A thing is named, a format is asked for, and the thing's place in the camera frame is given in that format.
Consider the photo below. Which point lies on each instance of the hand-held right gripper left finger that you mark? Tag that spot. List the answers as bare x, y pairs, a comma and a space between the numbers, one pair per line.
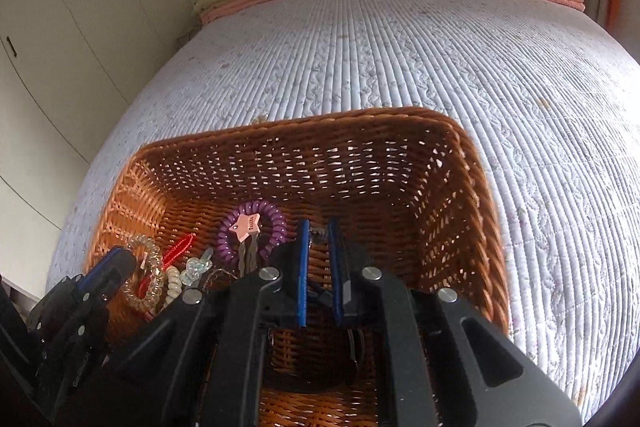
303, 272

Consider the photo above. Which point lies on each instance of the light blue hair clip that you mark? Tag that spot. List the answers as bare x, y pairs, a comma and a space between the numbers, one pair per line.
192, 272

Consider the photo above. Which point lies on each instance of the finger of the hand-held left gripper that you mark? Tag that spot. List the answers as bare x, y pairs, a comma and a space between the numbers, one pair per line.
112, 264

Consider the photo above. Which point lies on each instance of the white wardrobe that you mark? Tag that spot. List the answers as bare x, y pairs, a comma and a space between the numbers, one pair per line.
75, 7

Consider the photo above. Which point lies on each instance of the pink star hair clip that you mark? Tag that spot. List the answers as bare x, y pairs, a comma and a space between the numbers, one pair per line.
246, 225

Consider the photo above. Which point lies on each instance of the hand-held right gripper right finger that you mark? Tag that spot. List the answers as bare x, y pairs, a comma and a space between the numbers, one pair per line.
336, 272

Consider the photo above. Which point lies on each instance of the brown wicker basket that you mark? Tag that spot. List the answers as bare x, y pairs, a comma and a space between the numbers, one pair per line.
350, 157

